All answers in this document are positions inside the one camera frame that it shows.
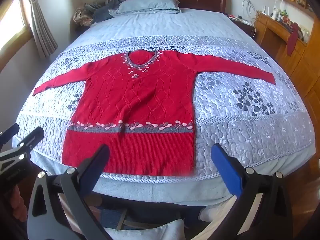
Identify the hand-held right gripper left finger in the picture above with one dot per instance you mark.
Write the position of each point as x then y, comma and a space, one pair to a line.
93, 171

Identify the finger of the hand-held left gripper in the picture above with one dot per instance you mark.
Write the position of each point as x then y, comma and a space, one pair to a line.
8, 133
30, 138

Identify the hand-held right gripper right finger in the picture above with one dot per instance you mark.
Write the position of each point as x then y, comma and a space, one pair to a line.
226, 171

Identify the red knit sweater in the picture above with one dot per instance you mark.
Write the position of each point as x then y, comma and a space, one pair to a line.
140, 100

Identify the person's left hand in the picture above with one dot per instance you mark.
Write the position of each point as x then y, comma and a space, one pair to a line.
18, 202

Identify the quilted leaf-print bedspread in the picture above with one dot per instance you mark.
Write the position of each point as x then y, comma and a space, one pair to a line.
237, 130

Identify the blue cloth stool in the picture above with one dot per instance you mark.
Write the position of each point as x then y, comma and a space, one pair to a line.
111, 217

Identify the light blue bed sheet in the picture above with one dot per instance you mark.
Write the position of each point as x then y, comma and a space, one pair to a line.
150, 190

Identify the white cushion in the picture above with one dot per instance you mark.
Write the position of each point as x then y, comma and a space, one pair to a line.
142, 231

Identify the window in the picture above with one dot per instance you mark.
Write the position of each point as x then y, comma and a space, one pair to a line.
12, 27

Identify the beige curtain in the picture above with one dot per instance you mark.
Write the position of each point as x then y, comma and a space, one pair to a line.
42, 25

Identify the brown floral cloth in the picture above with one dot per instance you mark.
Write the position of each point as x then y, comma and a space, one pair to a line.
82, 16

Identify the wooden desk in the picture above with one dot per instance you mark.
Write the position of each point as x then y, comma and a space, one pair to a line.
282, 42

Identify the wooden nightstand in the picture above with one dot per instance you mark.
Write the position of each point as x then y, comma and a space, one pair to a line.
243, 27

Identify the hanging red cloth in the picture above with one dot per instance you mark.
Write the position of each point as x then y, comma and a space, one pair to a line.
292, 41

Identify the folded light blue blanket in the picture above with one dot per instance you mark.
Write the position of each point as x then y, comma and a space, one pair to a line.
172, 11

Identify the light blue pillow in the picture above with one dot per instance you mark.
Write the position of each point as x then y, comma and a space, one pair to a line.
147, 3

